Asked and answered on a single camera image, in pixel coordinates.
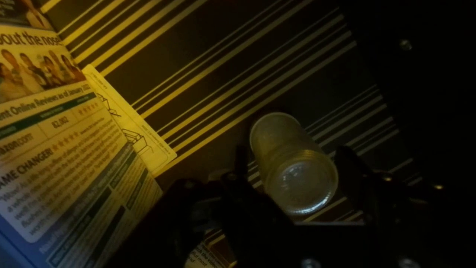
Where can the blue white printed leaflet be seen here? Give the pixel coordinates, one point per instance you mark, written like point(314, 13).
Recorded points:
point(54, 150)

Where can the brown striped drawer liner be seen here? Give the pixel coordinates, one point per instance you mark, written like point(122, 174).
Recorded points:
point(238, 61)

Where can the pale yellow paper slip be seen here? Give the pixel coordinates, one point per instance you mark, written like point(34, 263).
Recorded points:
point(128, 125)

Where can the clear plastic cup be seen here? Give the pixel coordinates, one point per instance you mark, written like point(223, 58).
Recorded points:
point(295, 174)

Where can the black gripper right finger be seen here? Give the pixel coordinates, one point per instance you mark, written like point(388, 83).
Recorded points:
point(396, 224)

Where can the black dresser drawer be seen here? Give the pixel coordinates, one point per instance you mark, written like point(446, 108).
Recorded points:
point(436, 75)

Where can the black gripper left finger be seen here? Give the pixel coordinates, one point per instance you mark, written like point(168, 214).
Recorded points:
point(217, 224)

